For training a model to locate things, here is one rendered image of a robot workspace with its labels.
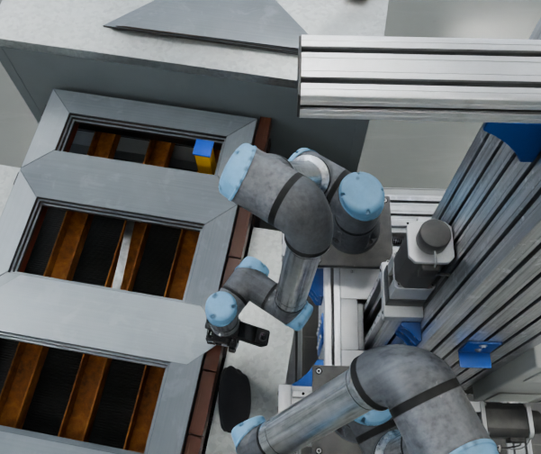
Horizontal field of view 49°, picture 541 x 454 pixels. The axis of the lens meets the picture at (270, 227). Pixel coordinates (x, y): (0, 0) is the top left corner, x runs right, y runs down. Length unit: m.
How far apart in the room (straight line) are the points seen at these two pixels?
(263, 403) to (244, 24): 1.21
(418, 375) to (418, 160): 2.23
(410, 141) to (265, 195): 2.08
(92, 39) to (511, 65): 1.61
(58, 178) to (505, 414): 1.52
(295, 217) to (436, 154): 2.08
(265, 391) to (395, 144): 1.63
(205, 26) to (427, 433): 1.52
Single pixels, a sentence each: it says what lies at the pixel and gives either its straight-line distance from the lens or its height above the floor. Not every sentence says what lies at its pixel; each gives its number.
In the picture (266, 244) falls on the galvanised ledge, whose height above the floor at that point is 0.68.
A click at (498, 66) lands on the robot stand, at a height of 2.03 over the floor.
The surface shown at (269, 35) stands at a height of 1.07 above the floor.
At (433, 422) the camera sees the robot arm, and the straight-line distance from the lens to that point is 0.94.
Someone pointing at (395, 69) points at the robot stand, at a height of 2.03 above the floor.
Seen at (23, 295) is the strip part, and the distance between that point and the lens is 1.97.
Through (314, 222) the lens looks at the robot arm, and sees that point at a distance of 1.12.
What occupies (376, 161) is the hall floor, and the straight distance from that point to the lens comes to 3.05.
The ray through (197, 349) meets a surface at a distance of 1.79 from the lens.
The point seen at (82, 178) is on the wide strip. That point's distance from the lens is 2.08.
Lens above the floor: 2.58
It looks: 65 degrees down
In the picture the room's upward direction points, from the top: 1 degrees counter-clockwise
